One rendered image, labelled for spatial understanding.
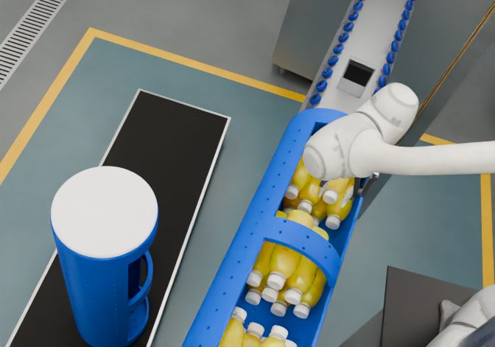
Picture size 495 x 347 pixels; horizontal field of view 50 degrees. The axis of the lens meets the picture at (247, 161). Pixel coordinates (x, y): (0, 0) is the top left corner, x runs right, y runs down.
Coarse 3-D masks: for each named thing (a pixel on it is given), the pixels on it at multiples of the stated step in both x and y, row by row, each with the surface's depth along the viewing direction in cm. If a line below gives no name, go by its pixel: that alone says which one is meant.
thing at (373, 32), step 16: (352, 0) 245; (368, 0) 234; (384, 0) 236; (400, 0) 239; (368, 16) 228; (384, 16) 230; (400, 16) 232; (352, 32) 220; (368, 32) 222; (384, 32) 224; (352, 48) 214; (368, 48) 216; (384, 48) 218; (336, 80) 202; (336, 96) 198; (352, 96) 199; (368, 96) 201; (352, 112) 195
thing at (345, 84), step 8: (352, 56) 188; (352, 64) 187; (360, 64) 188; (368, 64) 188; (344, 72) 193; (352, 72) 190; (360, 72) 188; (368, 72) 187; (344, 80) 196; (352, 80) 192; (360, 80) 191; (368, 80) 192; (344, 88) 199; (352, 88) 197; (360, 88) 196; (360, 96) 198
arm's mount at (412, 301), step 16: (400, 272) 152; (400, 288) 149; (416, 288) 149; (432, 288) 150; (448, 288) 150; (464, 288) 151; (384, 304) 146; (400, 304) 146; (416, 304) 146; (432, 304) 147; (384, 320) 142; (400, 320) 143; (416, 320) 144; (432, 320) 144; (384, 336) 140; (400, 336) 140; (416, 336) 141; (432, 336) 142
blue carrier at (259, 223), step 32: (288, 128) 157; (320, 128) 160; (288, 160) 143; (256, 192) 144; (256, 224) 131; (288, 224) 128; (320, 224) 160; (352, 224) 144; (256, 256) 124; (320, 256) 126; (224, 288) 121; (224, 320) 114; (256, 320) 141; (288, 320) 140; (320, 320) 127
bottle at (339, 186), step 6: (330, 180) 149; (336, 180) 149; (342, 180) 149; (348, 180) 152; (330, 186) 149; (336, 186) 149; (342, 186) 149; (324, 192) 150; (336, 192) 148; (342, 192) 150
